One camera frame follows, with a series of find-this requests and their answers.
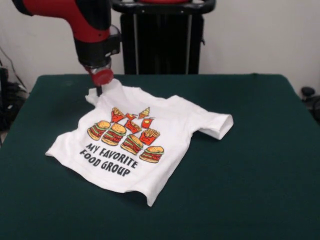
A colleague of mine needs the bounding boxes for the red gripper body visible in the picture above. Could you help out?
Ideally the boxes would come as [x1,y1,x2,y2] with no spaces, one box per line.
[83,63,115,87]

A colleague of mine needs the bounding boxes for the white printed T-shirt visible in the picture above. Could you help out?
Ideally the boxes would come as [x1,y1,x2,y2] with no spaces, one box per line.
[44,78,235,207]

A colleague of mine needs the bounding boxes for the black box with red light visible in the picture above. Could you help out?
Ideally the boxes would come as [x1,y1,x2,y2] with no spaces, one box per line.
[0,66,11,106]

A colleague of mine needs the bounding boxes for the dark green table cloth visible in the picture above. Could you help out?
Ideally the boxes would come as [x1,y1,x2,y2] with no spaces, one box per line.
[0,73,320,240]

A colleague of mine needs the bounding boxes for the black office chair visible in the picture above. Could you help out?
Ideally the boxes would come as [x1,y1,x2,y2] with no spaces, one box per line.
[300,86,320,119]

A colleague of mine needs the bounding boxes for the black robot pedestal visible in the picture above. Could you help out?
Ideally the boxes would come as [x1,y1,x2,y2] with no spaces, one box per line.
[109,0,216,75]

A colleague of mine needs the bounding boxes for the grey cables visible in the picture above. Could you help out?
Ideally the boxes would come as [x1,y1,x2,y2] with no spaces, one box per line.
[0,46,29,93]

